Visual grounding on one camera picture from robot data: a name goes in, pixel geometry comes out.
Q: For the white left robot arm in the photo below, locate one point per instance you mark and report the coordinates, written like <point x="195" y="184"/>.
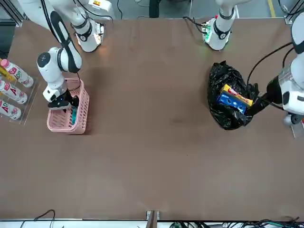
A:
<point x="219" y="35"/>

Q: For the black plastic bag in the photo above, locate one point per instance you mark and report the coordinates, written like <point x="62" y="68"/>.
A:
<point x="225" y="76"/>

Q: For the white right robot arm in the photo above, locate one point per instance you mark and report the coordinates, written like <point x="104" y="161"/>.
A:
<point x="52" y="76"/>

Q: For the teal snack box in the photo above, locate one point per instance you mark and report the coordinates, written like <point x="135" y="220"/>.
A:
<point x="74" y="116"/>

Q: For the clear acrylic bottle shelf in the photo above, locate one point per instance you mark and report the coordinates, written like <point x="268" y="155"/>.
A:
<point x="32" y="104"/>

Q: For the black cabinet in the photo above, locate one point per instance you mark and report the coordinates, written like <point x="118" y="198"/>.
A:
<point x="7" y="35"/>

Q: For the yellow red wafer box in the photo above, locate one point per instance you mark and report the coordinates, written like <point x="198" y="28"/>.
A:
<point x="237" y="95"/>

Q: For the pink plastic basket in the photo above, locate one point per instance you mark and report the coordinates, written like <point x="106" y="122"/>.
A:
<point x="82" y="111"/>

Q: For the blue snack box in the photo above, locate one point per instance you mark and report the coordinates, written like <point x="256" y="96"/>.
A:
<point x="231" y="102"/>

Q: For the white controller box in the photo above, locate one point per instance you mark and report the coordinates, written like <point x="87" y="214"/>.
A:
<point x="104" y="7"/>

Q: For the aluminium frame post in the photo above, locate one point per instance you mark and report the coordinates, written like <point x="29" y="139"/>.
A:
<point x="152" y="218"/>

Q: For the aluminium corner post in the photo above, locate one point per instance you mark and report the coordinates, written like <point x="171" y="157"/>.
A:
<point x="288" y="20"/>

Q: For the black aluminium frame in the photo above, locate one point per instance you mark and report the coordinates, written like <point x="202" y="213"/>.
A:
<point x="19" y="22"/>

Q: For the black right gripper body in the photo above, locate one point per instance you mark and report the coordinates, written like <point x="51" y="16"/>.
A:
<point x="68" y="98"/>

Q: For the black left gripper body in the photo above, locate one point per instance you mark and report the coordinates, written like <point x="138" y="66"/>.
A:
<point x="275" y="91"/>

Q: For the yellow drink bottle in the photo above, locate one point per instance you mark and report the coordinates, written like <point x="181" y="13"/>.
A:
<point x="4" y="73"/>

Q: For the pink cap white bottle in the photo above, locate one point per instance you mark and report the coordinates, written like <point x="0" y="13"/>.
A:
<point x="14" y="93"/>
<point x="9" y="110"/>
<point x="17" y="74"/>

